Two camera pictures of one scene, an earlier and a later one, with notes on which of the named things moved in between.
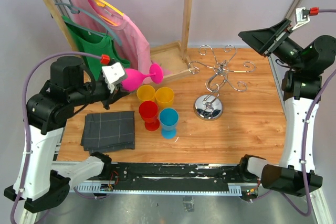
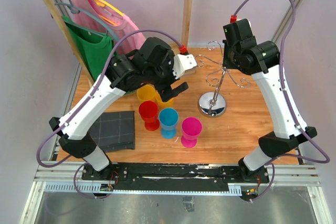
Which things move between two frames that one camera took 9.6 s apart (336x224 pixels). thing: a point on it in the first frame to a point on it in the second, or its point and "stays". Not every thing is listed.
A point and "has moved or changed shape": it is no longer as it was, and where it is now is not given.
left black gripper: (117, 93) to (166, 91)
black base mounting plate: (172, 177) stays
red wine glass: (148, 110) stays
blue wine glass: (169, 118) stays
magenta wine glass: (132, 79) has moved or changed shape
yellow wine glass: (146, 93) stays
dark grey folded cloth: (109, 131) stays
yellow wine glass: (164, 96) stays
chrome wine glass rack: (203, 105) has moved or changed shape
